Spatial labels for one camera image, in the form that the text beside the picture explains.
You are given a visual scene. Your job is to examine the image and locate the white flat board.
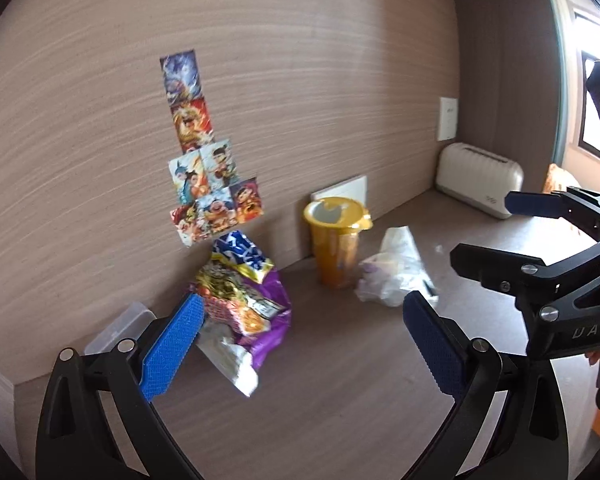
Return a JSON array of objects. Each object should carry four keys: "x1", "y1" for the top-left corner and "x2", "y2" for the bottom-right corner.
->
[{"x1": 310, "y1": 174, "x2": 369, "y2": 207}]

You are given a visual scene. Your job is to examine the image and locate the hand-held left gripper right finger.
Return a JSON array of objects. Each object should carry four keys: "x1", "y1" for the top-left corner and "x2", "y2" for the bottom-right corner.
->
[{"x1": 402, "y1": 290, "x2": 567, "y2": 480}]

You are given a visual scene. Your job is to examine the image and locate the purple snack bag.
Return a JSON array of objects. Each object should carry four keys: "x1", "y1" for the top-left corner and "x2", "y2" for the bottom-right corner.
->
[{"x1": 188, "y1": 255, "x2": 294, "y2": 369}]

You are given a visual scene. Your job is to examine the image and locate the blue and white snack bag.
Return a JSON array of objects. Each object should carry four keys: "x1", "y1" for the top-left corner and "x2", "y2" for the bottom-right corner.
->
[{"x1": 212, "y1": 230, "x2": 274, "y2": 284}]

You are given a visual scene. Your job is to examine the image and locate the crumpled white printed wrapper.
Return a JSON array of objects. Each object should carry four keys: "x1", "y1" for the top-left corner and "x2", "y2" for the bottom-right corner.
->
[{"x1": 197, "y1": 320, "x2": 260, "y2": 397}]

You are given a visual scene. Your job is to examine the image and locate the group of cartoon wall stickers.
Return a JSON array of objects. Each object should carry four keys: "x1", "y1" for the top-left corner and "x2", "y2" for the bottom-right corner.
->
[{"x1": 159, "y1": 49, "x2": 265, "y2": 247}]

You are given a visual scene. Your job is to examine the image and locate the yellow plastic cup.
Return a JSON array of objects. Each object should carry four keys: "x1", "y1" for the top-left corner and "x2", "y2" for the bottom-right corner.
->
[{"x1": 302, "y1": 196, "x2": 374, "y2": 289}]

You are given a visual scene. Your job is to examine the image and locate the white wall socket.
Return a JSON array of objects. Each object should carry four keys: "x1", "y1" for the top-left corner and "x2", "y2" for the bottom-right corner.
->
[{"x1": 435, "y1": 95, "x2": 459, "y2": 142}]

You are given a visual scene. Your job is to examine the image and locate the clear plastic box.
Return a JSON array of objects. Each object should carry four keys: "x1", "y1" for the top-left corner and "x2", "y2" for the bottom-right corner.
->
[{"x1": 84, "y1": 301, "x2": 157, "y2": 357}]

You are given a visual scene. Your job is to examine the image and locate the white toaster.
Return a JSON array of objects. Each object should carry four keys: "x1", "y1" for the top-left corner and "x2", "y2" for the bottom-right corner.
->
[{"x1": 435, "y1": 142, "x2": 525, "y2": 220}]

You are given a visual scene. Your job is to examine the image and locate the grey curtain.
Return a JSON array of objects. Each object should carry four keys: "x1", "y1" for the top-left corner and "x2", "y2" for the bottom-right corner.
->
[{"x1": 544, "y1": 0, "x2": 574, "y2": 162}]

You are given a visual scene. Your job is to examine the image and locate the clear plastic bag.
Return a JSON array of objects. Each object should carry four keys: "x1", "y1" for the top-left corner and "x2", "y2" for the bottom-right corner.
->
[{"x1": 355, "y1": 226, "x2": 439, "y2": 308}]

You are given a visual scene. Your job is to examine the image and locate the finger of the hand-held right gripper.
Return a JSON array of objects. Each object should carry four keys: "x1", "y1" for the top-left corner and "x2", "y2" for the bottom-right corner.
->
[
  {"x1": 449, "y1": 240, "x2": 600, "y2": 307},
  {"x1": 504, "y1": 186, "x2": 600, "y2": 242}
]

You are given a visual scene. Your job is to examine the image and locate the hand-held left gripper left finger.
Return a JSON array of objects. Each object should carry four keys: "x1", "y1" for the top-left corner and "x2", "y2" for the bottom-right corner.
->
[{"x1": 35, "y1": 292, "x2": 207, "y2": 480}]

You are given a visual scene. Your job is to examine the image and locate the window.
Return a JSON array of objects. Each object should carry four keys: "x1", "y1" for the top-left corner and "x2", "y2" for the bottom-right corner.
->
[{"x1": 555, "y1": 0, "x2": 600, "y2": 161}]

